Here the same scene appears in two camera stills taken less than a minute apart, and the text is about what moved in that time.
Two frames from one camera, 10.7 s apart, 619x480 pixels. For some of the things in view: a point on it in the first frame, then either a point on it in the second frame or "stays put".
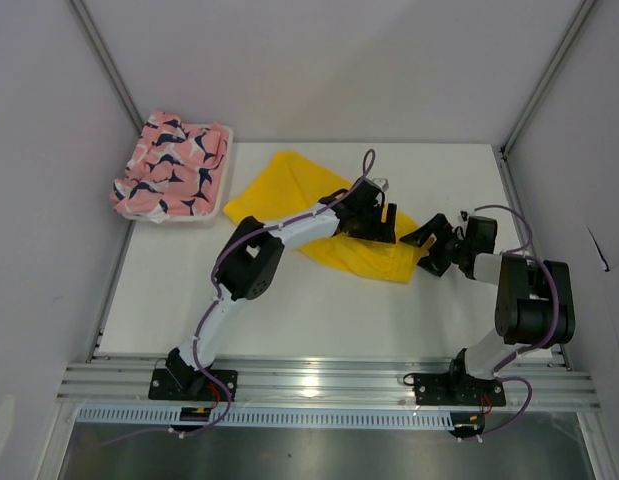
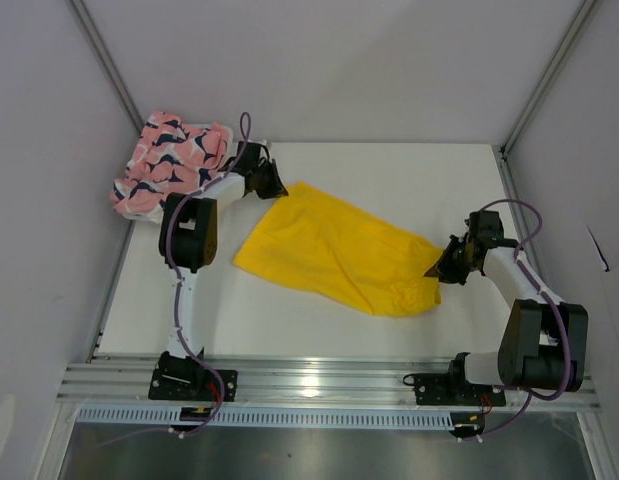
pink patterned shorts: (175, 170) stays put
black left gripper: (380, 232) -> (276, 189)
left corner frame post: (98, 43) stays put
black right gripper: (437, 225) -> (443, 270)
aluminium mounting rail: (535, 380) stays put
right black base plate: (453, 388) stays put
